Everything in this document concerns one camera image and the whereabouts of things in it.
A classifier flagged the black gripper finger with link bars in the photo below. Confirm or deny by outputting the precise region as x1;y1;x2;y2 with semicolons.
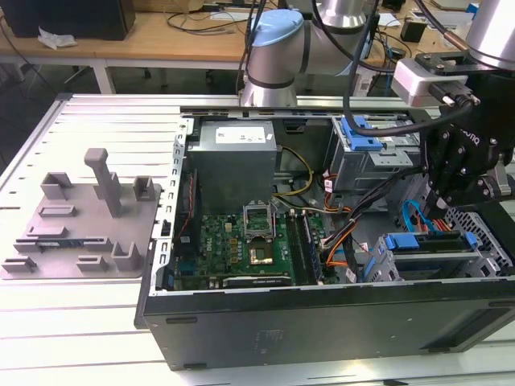
440;174;496;207

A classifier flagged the black gripper finger with wide plate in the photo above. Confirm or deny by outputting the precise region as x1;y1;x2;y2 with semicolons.
420;126;468;219

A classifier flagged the orange power wire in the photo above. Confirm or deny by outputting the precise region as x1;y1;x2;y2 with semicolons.
426;216;455;233

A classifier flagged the blue data wire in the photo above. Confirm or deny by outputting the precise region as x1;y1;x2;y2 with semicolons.
402;199;435;234

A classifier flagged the hard disk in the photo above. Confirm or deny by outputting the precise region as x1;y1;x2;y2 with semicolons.
363;231;480;282

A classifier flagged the grey metal disk bay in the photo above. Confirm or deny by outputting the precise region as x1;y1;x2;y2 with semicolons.
356;231;508;282

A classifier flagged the blue plastic drive latch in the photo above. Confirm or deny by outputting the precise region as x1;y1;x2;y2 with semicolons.
340;116;383;153

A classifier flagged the grey optical drive cage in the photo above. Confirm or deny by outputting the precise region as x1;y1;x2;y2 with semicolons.
324;115;438;194

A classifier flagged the wooden desk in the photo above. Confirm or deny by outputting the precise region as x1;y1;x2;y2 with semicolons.
0;7;253;93
361;7;476;96

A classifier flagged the small black box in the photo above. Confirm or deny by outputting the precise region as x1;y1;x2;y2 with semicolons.
400;18;426;43

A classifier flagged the installed RAM stick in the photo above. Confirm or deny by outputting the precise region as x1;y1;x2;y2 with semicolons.
300;211;323;282

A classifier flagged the metal socket cover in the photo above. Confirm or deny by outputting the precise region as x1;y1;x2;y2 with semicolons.
240;199;277;240

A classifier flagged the black PC case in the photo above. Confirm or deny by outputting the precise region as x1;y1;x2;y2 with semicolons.
134;105;515;371

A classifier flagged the CPU socket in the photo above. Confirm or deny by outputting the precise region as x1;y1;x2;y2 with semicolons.
245;239;277;267

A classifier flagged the grey power supply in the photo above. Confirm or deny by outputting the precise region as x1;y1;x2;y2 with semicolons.
187;120;278;214

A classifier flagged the black graphics card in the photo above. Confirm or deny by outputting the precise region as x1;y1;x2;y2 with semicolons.
219;273;293;289

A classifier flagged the green motherboard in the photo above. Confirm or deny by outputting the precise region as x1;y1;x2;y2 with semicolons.
172;211;343;289

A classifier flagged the black case fan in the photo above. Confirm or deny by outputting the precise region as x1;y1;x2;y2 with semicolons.
173;167;201;253

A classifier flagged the grey parts rack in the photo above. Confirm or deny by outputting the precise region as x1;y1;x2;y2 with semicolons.
0;147;164;281

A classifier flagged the crumpled white wrapping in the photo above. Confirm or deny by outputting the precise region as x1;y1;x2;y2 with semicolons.
37;26;77;51

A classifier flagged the large black box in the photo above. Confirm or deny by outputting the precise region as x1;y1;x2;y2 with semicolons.
0;0;137;42

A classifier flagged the thick black camera cable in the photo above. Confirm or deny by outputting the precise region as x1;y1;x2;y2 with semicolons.
344;0;482;138

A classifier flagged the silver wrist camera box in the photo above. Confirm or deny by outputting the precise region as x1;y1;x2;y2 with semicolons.
392;51;480;109

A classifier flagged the black sleeved wire bundle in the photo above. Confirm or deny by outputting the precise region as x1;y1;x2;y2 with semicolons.
319;166;430;282

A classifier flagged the yellow wire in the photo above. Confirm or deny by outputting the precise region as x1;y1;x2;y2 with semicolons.
273;146;315;198

